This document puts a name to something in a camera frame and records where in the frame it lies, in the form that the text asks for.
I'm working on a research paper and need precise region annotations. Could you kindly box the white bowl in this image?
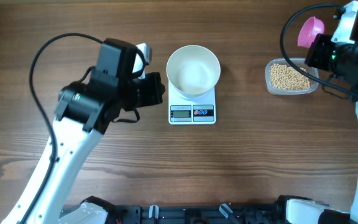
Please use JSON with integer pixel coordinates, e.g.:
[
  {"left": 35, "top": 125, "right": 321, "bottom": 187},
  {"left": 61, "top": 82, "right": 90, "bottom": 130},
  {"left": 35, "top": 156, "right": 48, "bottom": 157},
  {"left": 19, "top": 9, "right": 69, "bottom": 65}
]
[{"left": 166, "top": 45, "right": 221, "bottom": 98}]

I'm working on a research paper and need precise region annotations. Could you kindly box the white kitchen scale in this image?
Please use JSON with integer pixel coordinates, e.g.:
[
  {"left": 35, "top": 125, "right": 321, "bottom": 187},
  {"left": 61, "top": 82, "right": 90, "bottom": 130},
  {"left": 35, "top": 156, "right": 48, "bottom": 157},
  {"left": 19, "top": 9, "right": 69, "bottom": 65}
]
[{"left": 168, "top": 82, "right": 216, "bottom": 125}]

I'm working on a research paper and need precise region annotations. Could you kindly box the clear plastic container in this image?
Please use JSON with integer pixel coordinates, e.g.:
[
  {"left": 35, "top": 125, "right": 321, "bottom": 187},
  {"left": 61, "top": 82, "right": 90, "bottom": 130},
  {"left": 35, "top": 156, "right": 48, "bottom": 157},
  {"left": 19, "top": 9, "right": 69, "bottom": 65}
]
[{"left": 265, "top": 58, "right": 319, "bottom": 95}]

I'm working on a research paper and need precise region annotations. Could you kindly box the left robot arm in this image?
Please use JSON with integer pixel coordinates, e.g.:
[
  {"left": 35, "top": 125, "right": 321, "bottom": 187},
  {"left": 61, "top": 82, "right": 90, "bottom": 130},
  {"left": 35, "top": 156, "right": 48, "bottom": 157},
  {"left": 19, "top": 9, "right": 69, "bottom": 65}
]
[{"left": 4, "top": 39, "right": 165, "bottom": 223}]

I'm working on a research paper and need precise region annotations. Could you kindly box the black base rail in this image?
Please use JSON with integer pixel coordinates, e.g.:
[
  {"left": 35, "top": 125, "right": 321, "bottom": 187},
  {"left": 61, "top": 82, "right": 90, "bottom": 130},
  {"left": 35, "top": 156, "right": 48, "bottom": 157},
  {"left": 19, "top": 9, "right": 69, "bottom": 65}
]
[{"left": 105, "top": 203, "right": 287, "bottom": 224}]

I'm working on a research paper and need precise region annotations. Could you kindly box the pink measuring scoop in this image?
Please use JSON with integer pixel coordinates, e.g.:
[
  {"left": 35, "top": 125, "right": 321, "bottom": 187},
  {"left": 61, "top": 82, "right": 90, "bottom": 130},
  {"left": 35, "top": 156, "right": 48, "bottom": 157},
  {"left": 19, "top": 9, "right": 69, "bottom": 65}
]
[{"left": 297, "top": 16, "right": 324, "bottom": 48}]

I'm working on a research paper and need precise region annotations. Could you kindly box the pile of dried soybeans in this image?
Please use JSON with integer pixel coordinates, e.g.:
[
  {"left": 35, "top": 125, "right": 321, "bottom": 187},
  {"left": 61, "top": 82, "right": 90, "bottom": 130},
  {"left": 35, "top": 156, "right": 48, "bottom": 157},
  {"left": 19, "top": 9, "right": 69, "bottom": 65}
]
[{"left": 269, "top": 63, "right": 311, "bottom": 90}]

